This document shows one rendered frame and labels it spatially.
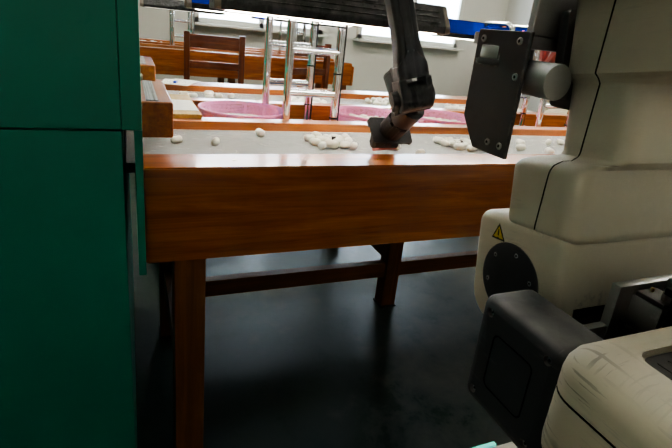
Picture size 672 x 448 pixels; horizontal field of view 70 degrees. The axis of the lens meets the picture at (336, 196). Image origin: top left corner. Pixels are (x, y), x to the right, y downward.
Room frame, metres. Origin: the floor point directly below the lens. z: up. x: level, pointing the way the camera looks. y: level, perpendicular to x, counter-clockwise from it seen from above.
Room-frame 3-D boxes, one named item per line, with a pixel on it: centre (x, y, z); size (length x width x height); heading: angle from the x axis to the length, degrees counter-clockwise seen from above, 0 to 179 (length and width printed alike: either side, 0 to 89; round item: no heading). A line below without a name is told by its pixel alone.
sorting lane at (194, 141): (1.40, -0.38, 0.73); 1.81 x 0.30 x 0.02; 114
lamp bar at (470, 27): (2.19, -0.61, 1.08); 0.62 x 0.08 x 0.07; 114
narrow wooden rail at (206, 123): (1.56, -0.31, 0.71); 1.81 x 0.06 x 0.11; 114
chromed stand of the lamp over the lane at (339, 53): (1.35, 0.07, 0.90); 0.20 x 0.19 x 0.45; 114
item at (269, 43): (1.72, 0.23, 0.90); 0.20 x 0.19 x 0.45; 114
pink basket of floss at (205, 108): (1.47, 0.31, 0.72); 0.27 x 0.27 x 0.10
